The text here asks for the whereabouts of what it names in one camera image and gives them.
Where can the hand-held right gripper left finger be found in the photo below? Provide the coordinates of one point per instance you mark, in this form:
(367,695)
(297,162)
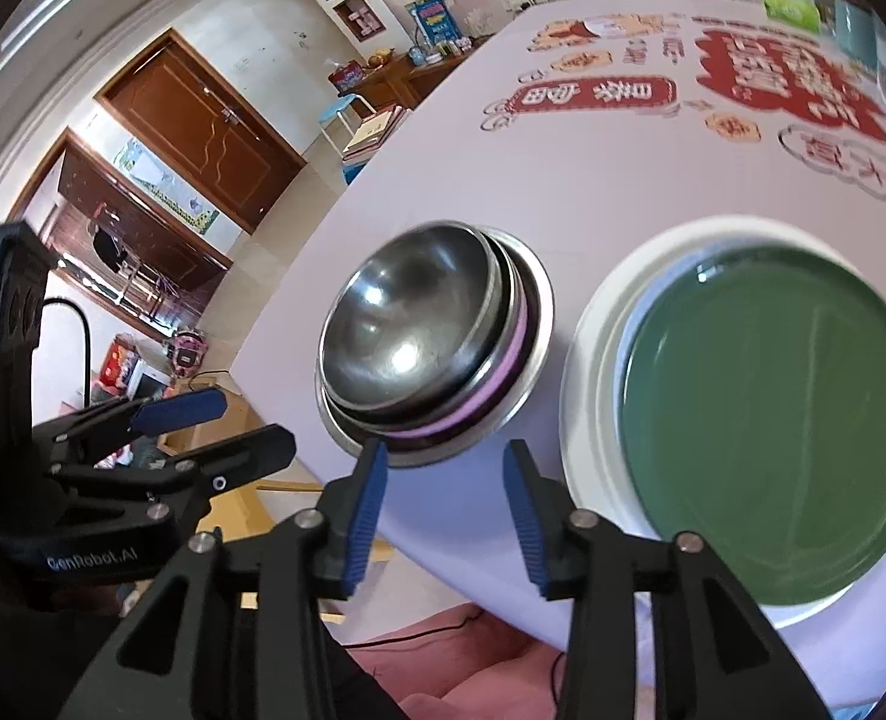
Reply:
(364,517)

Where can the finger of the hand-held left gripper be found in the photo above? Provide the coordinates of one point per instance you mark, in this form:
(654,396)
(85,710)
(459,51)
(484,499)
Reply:
(248,454)
(180,406)

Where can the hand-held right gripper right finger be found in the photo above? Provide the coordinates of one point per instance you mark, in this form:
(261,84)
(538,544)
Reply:
(525,525)

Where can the plain white plate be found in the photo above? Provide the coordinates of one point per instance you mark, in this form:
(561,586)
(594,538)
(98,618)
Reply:
(582,375)

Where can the small steel bowl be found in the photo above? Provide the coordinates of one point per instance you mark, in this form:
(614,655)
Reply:
(398,315)

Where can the large steel bowl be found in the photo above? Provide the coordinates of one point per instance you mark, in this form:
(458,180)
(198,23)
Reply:
(544,315)

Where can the green plate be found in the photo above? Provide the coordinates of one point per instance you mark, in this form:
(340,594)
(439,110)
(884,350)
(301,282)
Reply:
(766,420)

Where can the white box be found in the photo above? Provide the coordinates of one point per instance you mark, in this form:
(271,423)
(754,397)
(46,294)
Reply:
(147,382)

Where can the pink toy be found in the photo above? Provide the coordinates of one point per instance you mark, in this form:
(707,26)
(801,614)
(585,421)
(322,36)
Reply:
(188,352)

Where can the red printed box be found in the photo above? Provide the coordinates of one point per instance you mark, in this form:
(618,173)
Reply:
(120,364)

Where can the pink cloth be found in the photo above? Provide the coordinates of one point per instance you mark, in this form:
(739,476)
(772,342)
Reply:
(473,675)

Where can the dark wooden sideboard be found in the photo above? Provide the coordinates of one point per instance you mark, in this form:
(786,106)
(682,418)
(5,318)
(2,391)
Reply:
(150,247)

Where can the black chair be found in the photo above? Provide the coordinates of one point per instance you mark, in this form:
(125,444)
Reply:
(107,249)

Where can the brown wooden door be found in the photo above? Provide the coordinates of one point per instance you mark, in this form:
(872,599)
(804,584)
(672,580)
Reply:
(203,135)

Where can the blue plastic stool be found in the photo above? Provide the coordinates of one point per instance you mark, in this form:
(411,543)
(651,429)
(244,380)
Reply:
(353,171)

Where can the printed pink tablecloth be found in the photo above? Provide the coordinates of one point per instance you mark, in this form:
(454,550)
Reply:
(428,187)

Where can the stack of books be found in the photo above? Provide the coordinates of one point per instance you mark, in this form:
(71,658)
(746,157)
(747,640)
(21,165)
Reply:
(372,131)

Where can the light blue round stool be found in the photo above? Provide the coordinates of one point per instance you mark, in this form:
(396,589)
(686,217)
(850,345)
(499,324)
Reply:
(345,103)

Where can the wooden television cabinet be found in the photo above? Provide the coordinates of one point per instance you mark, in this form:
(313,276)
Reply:
(413,82)

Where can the fruit bowl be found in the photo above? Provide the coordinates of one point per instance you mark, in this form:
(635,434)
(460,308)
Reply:
(381,58)

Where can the blue standing poster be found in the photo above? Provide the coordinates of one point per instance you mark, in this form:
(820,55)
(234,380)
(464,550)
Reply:
(434,19)

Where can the green tissue pack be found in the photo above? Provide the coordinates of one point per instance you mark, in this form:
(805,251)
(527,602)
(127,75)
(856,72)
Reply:
(788,7)

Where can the teal canister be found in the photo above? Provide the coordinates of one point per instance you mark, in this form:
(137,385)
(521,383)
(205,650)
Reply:
(856,34)

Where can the colourful wall chart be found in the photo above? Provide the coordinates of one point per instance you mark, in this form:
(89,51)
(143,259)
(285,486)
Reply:
(165,187)

